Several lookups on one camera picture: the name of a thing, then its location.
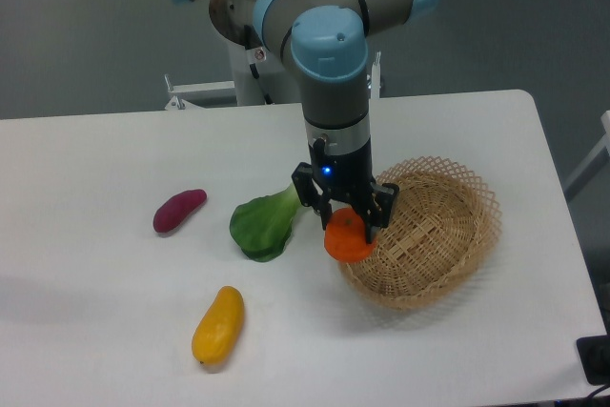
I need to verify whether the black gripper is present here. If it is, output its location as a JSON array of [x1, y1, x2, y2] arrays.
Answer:
[[292, 139, 399, 244]]

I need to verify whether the orange fruit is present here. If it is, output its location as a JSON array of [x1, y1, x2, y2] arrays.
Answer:
[[324, 207, 376, 263]]

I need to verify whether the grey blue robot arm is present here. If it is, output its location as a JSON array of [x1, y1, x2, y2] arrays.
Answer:
[[175, 0, 439, 242]]

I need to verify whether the woven wicker basket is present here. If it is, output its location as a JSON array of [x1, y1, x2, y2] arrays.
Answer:
[[338, 156, 501, 311]]

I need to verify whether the green bok choy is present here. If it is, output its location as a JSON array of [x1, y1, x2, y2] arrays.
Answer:
[[229, 184, 301, 263]]

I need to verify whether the purple sweet potato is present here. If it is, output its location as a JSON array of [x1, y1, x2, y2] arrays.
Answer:
[[152, 189, 208, 234]]

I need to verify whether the yellow mango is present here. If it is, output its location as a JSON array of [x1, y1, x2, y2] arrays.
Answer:
[[192, 286, 245, 366]]

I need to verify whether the black device at edge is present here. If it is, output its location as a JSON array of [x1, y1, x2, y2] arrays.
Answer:
[[576, 335, 609, 386]]

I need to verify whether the white frame at right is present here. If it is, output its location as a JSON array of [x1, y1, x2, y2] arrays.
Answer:
[[563, 111, 609, 202]]

